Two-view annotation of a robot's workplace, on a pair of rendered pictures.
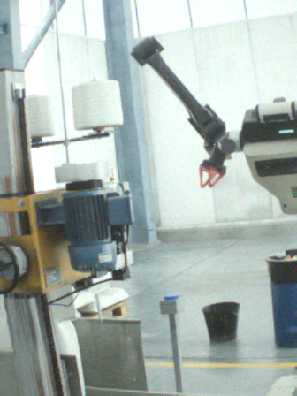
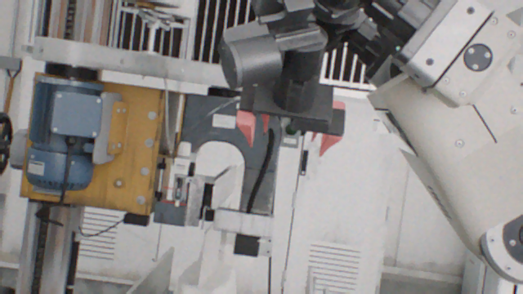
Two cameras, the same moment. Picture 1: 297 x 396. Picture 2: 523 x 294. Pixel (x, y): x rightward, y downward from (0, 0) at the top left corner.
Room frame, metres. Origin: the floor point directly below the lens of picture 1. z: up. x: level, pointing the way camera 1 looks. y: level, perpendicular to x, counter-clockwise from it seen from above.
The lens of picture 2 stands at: (1.70, -1.75, 1.35)
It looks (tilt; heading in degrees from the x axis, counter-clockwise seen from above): 3 degrees down; 66
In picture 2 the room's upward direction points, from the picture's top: 8 degrees clockwise
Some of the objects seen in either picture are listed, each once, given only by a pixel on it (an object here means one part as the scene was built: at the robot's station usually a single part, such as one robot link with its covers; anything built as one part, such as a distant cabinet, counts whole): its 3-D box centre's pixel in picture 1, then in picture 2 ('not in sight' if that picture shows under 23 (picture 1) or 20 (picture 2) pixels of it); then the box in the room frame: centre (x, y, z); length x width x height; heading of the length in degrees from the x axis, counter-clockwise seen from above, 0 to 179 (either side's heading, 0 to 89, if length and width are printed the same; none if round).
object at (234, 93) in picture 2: not in sight; (224, 93); (2.42, 0.23, 1.35); 0.09 x 0.09 x 0.03
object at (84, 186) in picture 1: (84, 186); (72, 73); (2.03, 0.19, 1.35); 0.12 x 0.12 x 0.04
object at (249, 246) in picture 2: (122, 272); (252, 245); (2.51, 0.13, 0.98); 0.09 x 0.05 x 0.05; 154
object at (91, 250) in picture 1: (89, 230); (64, 133); (2.03, 0.19, 1.21); 0.15 x 0.15 x 0.25
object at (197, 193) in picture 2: not in sight; (195, 200); (2.37, 0.20, 1.08); 0.03 x 0.01 x 0.13; 154
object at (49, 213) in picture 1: (58, 212); not in sight; (2.04, 0.28, 1.27); 0.12 x 0.09 x 0.09; 154
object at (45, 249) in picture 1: (34, 239); (101, 141); (2.16, 0.39, 1.18); 0.34 x 0.25 x 0.31; 154
